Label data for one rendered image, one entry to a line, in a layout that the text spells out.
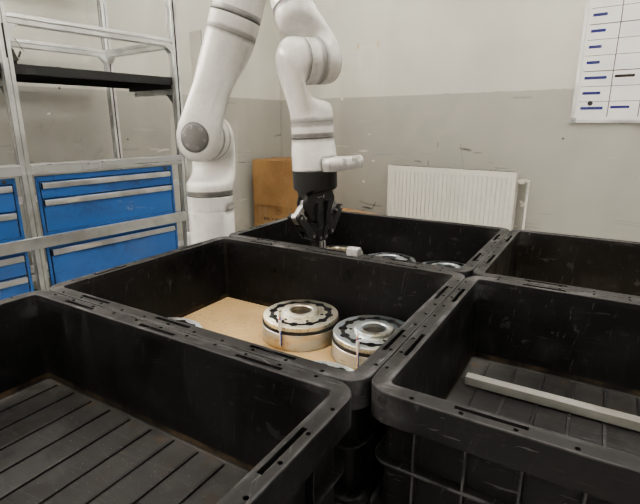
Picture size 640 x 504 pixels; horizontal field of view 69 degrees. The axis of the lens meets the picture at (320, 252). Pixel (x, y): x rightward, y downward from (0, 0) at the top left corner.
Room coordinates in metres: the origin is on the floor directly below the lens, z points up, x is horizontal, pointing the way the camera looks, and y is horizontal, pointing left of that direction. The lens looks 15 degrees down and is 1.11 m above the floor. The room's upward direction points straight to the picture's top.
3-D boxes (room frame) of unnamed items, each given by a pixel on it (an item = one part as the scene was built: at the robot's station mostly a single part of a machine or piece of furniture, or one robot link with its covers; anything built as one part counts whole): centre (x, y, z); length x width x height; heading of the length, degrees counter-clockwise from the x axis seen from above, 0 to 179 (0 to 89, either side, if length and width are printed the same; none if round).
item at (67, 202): (2.38, 1.05, 0.60); 0.72 x 0.03 x 0.56; 143
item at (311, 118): (0.79, 0.02, 1.16); 0.09 x 0.07 x 0.15; 119
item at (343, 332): (0.53, -0.07, 0.86); 0.10 x 0.10 x 0.01
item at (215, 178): (0.95, 0.22, 1.04); 0.09 x 0.09 x 0.17; 81
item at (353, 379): (0.52, 0.06, 0.92); 0.40 x 0.30 x 0.02; 59
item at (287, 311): (0.59, 0.03, 0.86); 0.05 x 0.05 x 0.01
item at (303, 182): (0.80, 0.01, 0.99); 0.08 x 0.08 x 0.09
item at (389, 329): (0.53, -0.07, 0.86); 0.05 x 0.05 x 0.01
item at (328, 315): (0.59, 0.03, 0.86); 0.10 x 0.10 x 0.01
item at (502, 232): (0.78, -0.09, 0.92); 0.40 x 0.30 x 0.02; 59
